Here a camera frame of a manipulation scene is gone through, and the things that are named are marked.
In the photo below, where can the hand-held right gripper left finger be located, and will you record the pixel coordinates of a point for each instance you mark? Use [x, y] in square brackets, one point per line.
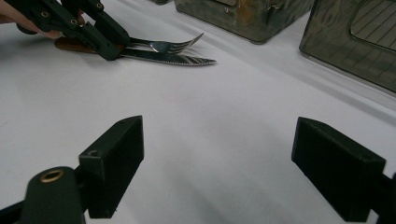
[112, 168]

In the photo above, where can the grey translucent bin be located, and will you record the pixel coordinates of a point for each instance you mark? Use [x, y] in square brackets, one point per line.
[249, 21]
[160, 1]
[342, 56]

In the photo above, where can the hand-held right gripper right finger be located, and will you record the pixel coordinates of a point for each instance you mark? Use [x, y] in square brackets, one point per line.
[339, 171]

